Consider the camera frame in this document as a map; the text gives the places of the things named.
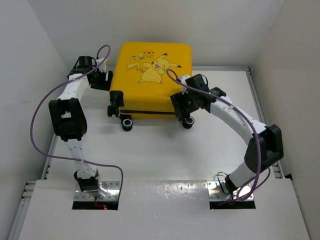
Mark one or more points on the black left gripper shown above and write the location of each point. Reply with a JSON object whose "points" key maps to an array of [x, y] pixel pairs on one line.
{"points": [[106, 84]]}

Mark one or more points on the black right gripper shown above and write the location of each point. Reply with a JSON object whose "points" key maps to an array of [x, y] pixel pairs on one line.
{"points": [[178, 99]]}

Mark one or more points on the yellow suitcase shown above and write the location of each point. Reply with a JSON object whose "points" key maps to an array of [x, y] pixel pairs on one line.
{"points": [[140, 87]]}

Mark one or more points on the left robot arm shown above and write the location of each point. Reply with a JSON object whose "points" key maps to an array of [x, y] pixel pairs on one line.
{"points": [[69, 121]]}

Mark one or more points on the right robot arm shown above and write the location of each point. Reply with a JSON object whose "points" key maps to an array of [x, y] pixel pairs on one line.
{"points": [[264, 142]]}

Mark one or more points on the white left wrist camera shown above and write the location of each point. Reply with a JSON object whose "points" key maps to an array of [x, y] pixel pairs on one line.
{"points": [[102, 64]]}

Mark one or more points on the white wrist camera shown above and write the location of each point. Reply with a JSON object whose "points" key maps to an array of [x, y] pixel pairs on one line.
{"points": [[102, 64], [182, 79]]}

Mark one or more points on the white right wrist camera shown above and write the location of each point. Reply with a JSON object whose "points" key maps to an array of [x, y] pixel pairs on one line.
{"points": [[182, 79]]}

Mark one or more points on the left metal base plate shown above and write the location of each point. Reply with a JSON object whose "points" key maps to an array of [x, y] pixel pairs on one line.
{"points": [[108, 192]]}

